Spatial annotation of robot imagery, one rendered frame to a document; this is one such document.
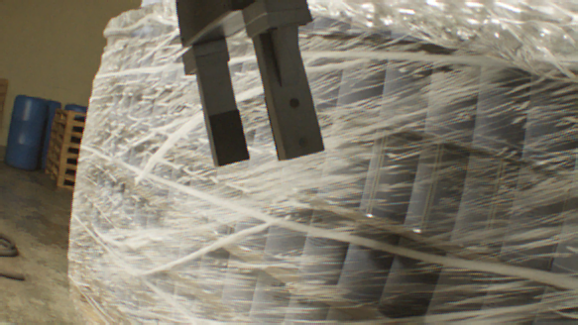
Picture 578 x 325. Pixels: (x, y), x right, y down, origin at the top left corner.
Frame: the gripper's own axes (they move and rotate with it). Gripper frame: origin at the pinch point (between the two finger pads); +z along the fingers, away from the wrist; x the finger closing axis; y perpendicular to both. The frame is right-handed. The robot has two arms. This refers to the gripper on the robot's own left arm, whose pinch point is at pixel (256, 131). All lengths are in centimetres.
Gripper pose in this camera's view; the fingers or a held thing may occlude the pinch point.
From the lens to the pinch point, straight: 50.7
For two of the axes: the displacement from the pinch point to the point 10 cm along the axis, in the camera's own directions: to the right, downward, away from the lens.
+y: 9.0, -2.3, 3.7
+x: -3.7, 0.4, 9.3
